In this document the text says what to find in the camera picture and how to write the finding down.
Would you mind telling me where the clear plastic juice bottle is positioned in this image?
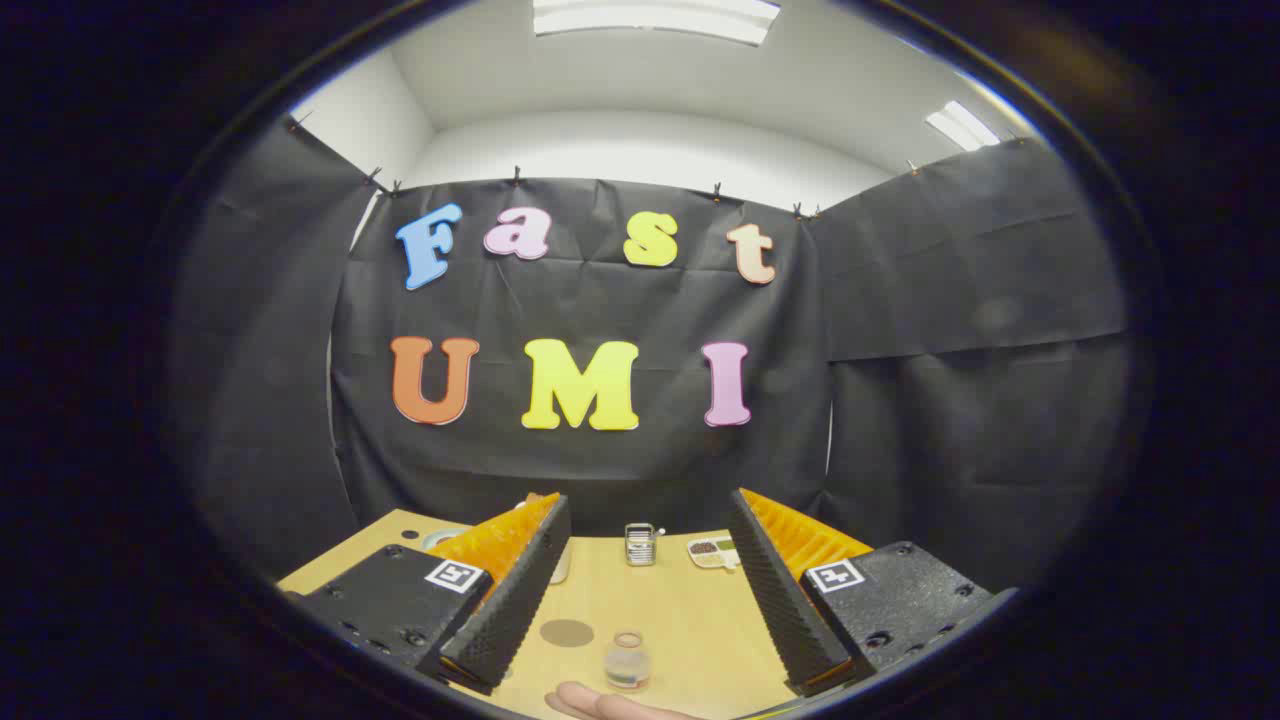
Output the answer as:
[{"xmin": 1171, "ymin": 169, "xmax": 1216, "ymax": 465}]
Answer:
[{"xmin": 603, "ymin": 631, "xmax": 653, "ymax": 693}]

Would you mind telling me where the wooden table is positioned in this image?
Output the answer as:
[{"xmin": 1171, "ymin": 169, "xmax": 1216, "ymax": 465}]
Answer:
[{"xmin": 278, "ymin": 508, "xmax": 881, "ymax": 720}]

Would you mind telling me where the long ceiling light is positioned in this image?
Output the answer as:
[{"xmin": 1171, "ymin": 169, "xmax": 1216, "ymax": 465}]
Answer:
[{"xmin": 532, "ymin": 0, "xmax": 781, "ymax": 46}]

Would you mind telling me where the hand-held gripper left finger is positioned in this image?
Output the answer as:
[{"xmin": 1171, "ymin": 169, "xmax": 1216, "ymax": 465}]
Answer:
[{"xmin": 285, "ymin": 492, "xmax": 573, "ymax": 696}]

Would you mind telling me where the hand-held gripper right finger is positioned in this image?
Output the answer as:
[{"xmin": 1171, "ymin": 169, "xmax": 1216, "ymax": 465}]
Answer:
[{"xmin": 727, "ymin": 488, "xmax": 1021, "ymax": 698}]

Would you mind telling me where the white divided sauce dish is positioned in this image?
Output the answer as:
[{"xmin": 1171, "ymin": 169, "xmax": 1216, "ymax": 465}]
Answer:
[{"xmin": 687, "ymin": 536, "xmax": 741, "ymax": 571}]

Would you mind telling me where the small ceiling light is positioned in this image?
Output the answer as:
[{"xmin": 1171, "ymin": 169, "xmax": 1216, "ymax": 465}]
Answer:
[{"xmin": 925, "ymin": 100, "xmax": 1001, "ymax": 153}]

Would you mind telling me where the white toaster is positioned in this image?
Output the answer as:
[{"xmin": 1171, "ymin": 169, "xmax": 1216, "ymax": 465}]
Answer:
[{"xmin": 513, "ymin": 495, "xmax": 573, "ymax": 586}]

